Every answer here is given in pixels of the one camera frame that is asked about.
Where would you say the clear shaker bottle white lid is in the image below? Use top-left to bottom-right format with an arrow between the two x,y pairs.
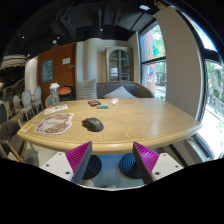
49,82 -> 61,107

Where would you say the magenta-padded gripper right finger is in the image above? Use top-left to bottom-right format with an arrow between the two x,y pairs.
132,141 -> 185,185

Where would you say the black box with red print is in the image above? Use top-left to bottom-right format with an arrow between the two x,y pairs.
87,99 -> 102,107

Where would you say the black computer mouse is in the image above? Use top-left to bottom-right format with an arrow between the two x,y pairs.
81,117 -> 105,133

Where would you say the oval back grey chair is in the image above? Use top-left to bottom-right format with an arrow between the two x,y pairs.
0,99 -> 10,125

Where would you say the black ribbed round disc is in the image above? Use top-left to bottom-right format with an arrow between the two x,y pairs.
119,152 -> 143,180
81,154 -> 103,181

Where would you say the grey curved sofa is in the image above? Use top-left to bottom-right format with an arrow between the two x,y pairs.
44,81 -> 155,108

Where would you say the black bag with orange top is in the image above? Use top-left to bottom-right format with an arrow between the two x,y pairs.
58,85 -> 76,102

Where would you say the blue wall poster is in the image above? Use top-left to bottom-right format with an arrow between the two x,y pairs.
41,58 -> 54,84

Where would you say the square striped cushion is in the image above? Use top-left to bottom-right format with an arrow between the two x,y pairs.
75,78 -> 98,101

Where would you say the white sticker sheet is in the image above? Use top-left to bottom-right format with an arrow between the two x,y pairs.
43,104 -> 69,116

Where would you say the flat striped cushion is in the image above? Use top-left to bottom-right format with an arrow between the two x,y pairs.
102,85 -> 137,100

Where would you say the white dining chairs group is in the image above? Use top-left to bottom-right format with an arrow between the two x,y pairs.
11,85 -> 44,117

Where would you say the arched glass door cabinet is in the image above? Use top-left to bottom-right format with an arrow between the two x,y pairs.
104,45 -> 134,84

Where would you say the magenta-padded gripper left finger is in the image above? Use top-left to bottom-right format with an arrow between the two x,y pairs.
39,140 -> 93,185

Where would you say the brown wooden door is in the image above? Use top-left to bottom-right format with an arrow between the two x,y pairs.
37,42 -> 78,105

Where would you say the large black framed window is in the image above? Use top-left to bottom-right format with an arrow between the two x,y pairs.
185,13 -> 224,159

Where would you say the grey tufted armchair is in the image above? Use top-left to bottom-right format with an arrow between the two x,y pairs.
0,118 -> 30,163

